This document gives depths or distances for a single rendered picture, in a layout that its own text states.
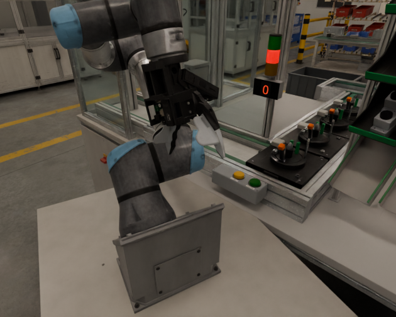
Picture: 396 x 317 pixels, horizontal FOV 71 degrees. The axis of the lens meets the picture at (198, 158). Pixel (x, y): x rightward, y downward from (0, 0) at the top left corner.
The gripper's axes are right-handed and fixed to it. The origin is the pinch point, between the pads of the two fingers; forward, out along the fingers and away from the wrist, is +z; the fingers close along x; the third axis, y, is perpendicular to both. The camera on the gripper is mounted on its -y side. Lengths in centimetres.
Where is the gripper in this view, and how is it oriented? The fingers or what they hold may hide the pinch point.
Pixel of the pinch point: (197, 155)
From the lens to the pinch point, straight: 58.1
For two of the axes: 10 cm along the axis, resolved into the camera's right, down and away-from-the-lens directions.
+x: 7.5, 0.6, -6.5
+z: 2.0, 9.3, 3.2
